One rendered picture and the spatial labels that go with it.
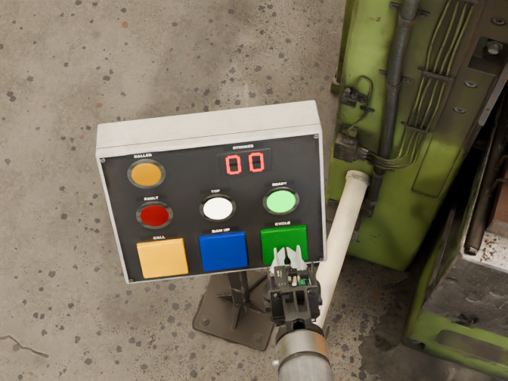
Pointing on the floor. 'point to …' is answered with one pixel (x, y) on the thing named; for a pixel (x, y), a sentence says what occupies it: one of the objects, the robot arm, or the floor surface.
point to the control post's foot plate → (213, 301)
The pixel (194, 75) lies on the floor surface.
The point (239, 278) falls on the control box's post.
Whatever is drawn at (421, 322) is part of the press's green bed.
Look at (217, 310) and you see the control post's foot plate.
